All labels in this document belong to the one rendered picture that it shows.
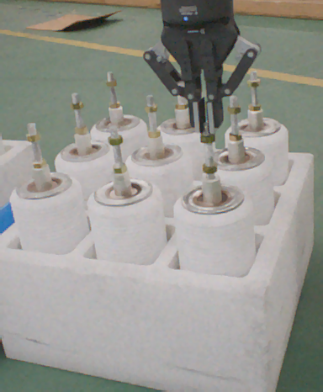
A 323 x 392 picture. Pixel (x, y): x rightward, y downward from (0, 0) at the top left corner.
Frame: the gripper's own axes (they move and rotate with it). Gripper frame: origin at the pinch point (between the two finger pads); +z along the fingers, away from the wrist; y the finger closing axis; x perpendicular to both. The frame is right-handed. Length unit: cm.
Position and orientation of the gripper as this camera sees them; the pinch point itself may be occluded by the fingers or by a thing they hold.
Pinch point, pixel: (206, 115)
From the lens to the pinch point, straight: 65.1
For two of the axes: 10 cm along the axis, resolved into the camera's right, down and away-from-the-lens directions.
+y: 9.3, 0.6, -3.7
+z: 1.1, 9.0, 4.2
